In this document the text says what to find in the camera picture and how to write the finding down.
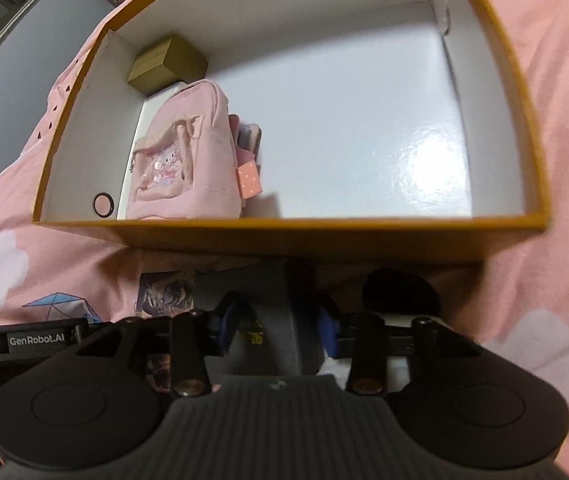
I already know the black round object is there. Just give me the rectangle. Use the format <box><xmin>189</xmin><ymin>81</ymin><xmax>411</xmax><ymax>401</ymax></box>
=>
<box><xmin>362</xmin><ymin>267</ymin><xmax>439</xmax><ymax>319</ymax></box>

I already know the pink printed blanket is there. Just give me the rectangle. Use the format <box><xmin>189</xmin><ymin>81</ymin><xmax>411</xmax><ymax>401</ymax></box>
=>
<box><xmin>0</xmin><ymin>0</ymin><xmax>569</xmax><ymax>480</ymax></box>

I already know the pink mini backpack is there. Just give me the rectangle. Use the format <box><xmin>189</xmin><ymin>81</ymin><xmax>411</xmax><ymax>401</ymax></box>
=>
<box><xmin>125</xmin><ymin>80</ymin><xmax>245</xmax><ymax>221</ymax></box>

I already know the small black round ring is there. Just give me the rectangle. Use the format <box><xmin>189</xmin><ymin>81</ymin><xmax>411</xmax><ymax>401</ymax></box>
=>
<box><xmin>92</xmin><ymin>192</ymin><xmax>115</xmax><ymax>219</ymax></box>

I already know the dark illustrated card box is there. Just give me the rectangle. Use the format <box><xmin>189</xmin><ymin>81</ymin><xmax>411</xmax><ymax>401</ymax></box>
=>
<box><xmin>134</xmin><ymin>270</ymin><xmax>198</xmax><ymax>393</ymax></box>

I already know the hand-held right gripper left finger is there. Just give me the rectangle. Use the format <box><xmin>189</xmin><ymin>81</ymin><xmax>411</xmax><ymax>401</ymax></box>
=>
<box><xmin>76</xmin><ymin>299</ymin><xmax>245</xmax><ymax>397</ymax></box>

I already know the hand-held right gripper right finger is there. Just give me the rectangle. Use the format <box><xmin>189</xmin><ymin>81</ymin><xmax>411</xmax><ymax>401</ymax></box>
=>
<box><xmin>315</xmin><ymin>305</ymin><xmax>481</xmax><ymax>396</ymax></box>

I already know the orange cardboard box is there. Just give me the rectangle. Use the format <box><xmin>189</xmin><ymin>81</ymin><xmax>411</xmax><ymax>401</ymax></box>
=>
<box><xmin>32</xmin><ymin>0</ymin><xmax>550</xmax><ymax>266</ymax></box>

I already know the black box with gold lettering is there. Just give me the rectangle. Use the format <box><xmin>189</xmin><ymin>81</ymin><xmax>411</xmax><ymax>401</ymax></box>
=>
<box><xmin>192</xmin><ymin>259</ymin><xmax>326</xmax><ymax>377</ymax></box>

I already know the small gold box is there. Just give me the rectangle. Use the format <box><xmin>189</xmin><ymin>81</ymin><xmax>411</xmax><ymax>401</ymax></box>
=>
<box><xmin>127</xmin><ymin>34</ymin><xmax>210</xmax><ymax>95</ymax></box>

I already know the pink wallet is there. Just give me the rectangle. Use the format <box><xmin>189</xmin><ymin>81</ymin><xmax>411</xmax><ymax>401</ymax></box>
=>
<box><xmin>229</xmin><ymin>114</ymin><xmax>264</xmax><ymax>198</ymax></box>

